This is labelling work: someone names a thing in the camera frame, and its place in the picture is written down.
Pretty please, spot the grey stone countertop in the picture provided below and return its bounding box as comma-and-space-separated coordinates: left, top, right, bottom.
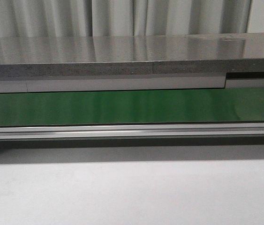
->
0, 32, 264, 94

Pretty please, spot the green conveyor belt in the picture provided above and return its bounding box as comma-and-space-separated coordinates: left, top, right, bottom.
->
0, 88, 264, 127

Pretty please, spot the white pleated curtain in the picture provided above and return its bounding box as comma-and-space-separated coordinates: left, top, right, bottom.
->
0, 0, 264, 38

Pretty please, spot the aluminium conveyor frame rail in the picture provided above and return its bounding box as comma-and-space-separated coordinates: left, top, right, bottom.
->
0, 122, 264, 140

